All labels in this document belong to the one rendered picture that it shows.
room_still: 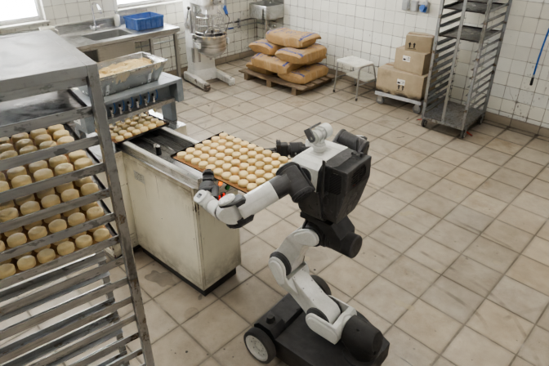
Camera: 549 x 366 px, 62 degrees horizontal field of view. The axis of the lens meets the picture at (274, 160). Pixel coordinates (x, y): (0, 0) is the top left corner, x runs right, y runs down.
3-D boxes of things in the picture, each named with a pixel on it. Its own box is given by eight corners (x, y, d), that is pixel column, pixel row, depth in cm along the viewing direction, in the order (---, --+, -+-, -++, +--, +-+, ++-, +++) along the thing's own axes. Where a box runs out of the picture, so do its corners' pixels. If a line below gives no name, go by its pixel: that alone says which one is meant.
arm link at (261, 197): (235, 235, 182) (283, 207, 186) (220, 209, 178) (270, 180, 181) (229, 225, 193) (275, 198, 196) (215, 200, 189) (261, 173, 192)
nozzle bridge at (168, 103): (66, 145, 294) (54, 95, 277) (158, 112, 342) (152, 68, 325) (93, 162, 275) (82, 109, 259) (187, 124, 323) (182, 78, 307)
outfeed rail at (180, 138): (65, 91, 381) (64, 83, 377) (69, 90, 383) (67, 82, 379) (237, 170, 266) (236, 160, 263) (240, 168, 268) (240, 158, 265)
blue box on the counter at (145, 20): (138, 31, 550) (136, 20, 543) (124, 28, 568) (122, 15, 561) (165, 25, 576) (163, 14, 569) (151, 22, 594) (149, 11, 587)
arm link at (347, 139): (370, 142, 223) (363, 140, 211) (362, 158, 225) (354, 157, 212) (350, 131, 228) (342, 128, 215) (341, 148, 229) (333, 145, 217)
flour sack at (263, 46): (268, 58, 625) (268, 46, 617) (247, 52, 651) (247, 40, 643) (303, 48, 670) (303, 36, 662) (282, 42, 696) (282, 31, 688)
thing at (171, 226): (139, 253, 329) (118, 142, 285) (176, 231, 351) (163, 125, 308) (204, 301, 288) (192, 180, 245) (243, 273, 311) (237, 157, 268)
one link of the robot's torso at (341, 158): (373, 207, 217) (381, 140, 200) (333, 243, 194) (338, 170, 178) (322, 187, 234) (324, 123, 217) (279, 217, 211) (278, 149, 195)
